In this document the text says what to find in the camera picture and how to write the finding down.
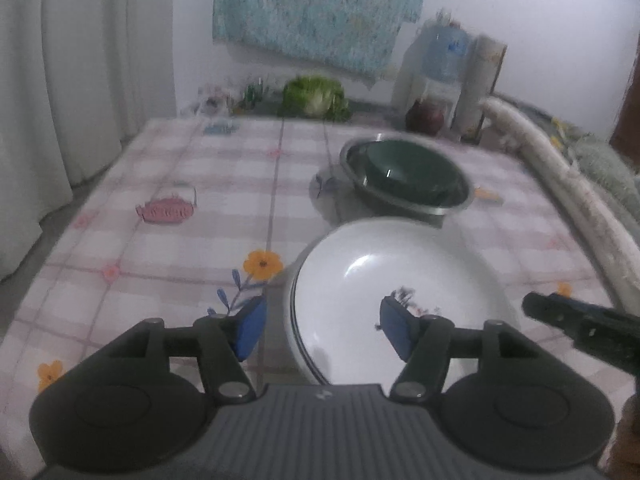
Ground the dark grey blanket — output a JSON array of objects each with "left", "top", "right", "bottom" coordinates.
[{"left": 504, "top": 97, "right": 581, "bottom": 161}]

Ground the checked printed tablecloth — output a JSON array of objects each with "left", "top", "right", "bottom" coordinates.
[{"left": 0, "top": 117, "right": 640, "bottom": 466}]

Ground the white ceramic plate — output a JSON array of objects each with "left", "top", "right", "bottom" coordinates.
[{"left": 288, "top": 217, "right": 521, "bottom": 386}]

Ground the white knitted rolled blanket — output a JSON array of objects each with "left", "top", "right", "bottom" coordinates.
[{"left": 478, "top": 98, "right": 640, "bottom": 332}]

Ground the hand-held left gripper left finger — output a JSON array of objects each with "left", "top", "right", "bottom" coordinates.
[{"left": 107, "top": 295, "right": 267, "bottom": 404}]

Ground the steel bowl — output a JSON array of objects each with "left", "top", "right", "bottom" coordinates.
[{"left": 339, "top": 134, "right": 475, "bottom": 217}]

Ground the white curtain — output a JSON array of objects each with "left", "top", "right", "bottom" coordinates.
[{"left": 0, "top": 0, "right": 179, "bottom": 282}]

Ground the dark red jar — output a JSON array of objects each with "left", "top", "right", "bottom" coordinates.
[{"left": 404, "top": 99, "right": 446, "bottom": 136}]

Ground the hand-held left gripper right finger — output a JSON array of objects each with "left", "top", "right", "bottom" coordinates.
[{"left": 379, "top": 295, "right": 538, "bottom": 404}]

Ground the small green bottle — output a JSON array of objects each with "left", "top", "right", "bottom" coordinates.
[{"left": 244, "top": 77, "right": 271, "bottom": 109}]

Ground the green ceramic bowl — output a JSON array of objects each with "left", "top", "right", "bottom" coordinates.
[{"left": 348, "top": 140, "right": 464, "bottom": 200}]

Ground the brown wooden door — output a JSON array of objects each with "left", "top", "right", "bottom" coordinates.
[{"left": 612, "top": 44, "right": 640, "bottom": 172}]

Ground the green cushion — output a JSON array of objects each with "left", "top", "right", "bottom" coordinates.
[{"left": 569, "top": 134, "right": 640, "bottom": 197}]

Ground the blue patterned wall cloth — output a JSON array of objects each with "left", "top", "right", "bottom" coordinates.
[{"left": 212, "top": 0, "right": 431, "bottom": 86}]

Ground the white water dispenser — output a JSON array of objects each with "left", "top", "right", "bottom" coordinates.
[{"left": 419, "top": 76, "right": 462, "bottom": 134}]

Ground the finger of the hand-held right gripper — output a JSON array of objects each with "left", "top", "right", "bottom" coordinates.
[{"left": 521, "top": 291, "right": 640, "bottom": 357}]

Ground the clear plastic bag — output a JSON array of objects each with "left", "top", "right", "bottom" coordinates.
[{"left": 197, "top": 84, "right": 234, "bottom": 116}]

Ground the green lettuce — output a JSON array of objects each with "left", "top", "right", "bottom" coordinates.
[{"left": 280, "top": 75, "right": 351, "bottom": 121}]

